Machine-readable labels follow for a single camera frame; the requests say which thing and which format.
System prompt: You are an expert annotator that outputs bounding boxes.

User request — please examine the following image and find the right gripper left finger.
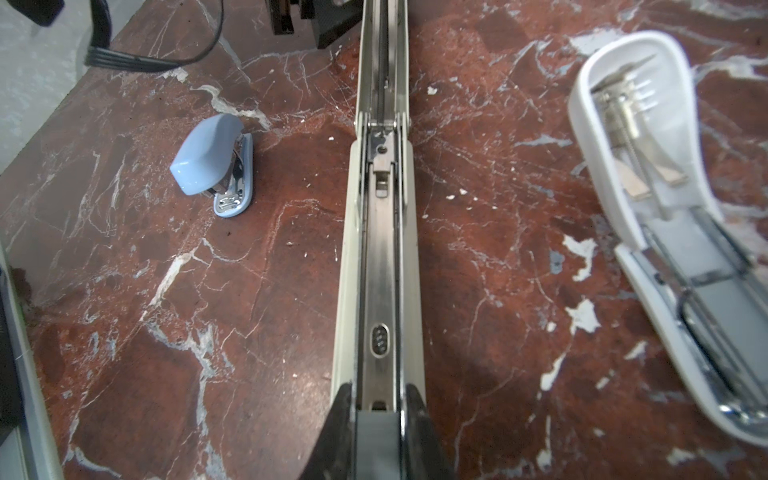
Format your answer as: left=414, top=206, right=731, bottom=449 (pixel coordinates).
left=299, top=383, right=354, bottom=480

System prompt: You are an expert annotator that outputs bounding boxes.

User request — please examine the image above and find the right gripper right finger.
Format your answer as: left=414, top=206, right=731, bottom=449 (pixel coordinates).
left=399, top=383, right=455, bottom=480

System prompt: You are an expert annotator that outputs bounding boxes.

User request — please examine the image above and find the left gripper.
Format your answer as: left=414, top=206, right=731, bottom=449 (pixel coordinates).
left=266, top=0, right=363, bottom=49

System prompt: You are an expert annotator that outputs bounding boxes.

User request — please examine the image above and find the white mini stapler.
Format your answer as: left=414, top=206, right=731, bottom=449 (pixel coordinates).
left=568, top=31, right=767, bottom=447

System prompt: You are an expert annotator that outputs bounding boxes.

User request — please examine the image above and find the aluminium frame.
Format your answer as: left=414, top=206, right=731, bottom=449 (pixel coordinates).
left=1, top=253, right=64, bottom=479

